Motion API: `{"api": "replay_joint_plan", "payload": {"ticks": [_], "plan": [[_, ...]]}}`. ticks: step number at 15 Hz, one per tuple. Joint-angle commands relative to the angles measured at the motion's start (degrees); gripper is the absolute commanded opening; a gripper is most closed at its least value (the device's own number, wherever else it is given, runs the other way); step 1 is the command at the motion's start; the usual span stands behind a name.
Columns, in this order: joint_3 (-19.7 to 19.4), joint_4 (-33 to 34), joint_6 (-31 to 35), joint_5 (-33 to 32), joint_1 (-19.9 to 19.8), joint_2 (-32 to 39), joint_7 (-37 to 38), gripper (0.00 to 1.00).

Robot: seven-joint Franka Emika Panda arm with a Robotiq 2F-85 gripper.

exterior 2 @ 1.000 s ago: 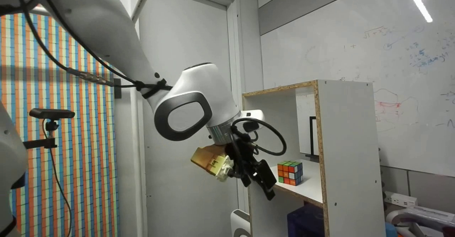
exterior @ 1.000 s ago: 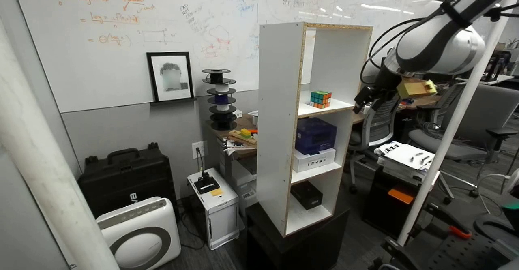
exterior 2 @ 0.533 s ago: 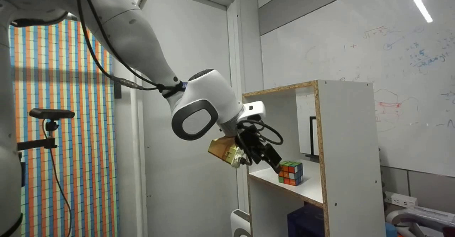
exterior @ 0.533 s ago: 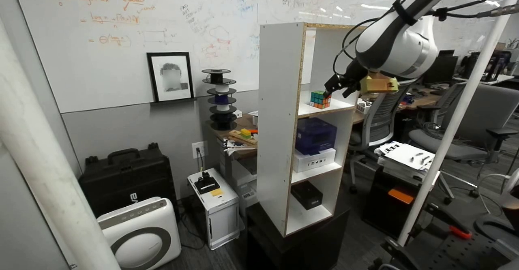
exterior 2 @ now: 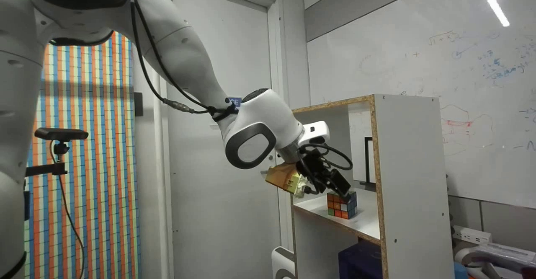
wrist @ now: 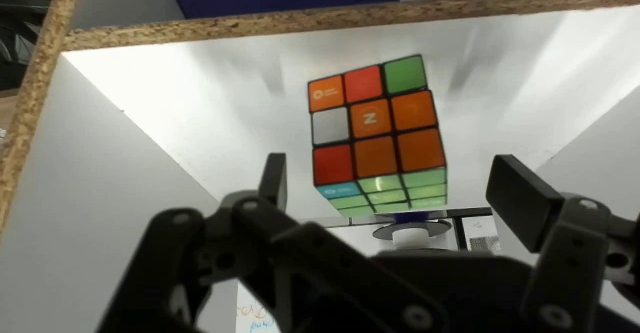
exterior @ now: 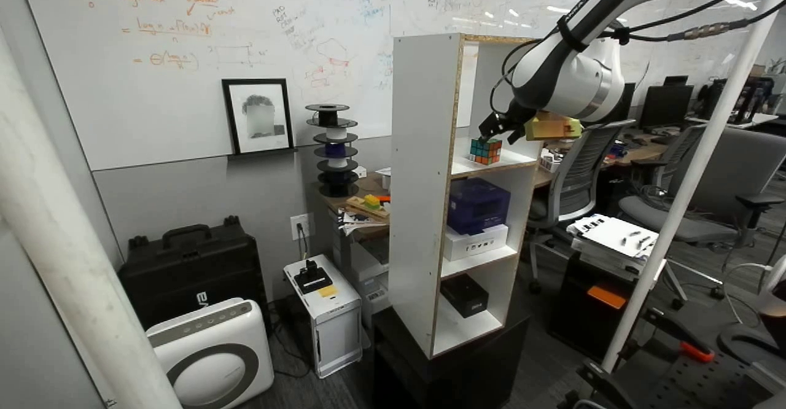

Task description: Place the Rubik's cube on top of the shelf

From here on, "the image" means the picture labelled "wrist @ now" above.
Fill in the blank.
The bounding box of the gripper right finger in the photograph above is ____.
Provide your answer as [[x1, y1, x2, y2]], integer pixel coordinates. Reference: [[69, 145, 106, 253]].
[[486, 154, 640, 333]]

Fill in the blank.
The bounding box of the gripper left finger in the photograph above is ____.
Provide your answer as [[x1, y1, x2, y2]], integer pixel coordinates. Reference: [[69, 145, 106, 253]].
[[97, 153, 448, 333]]

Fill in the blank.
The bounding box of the multicoloured puzzle cube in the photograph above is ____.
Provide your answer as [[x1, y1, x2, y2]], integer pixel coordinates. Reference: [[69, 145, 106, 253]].
[[306, 54, 448, 219]]

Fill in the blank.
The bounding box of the white chipboard shelf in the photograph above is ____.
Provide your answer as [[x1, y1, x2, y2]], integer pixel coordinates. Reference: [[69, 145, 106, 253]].
[[0, 0, 640, 333]]

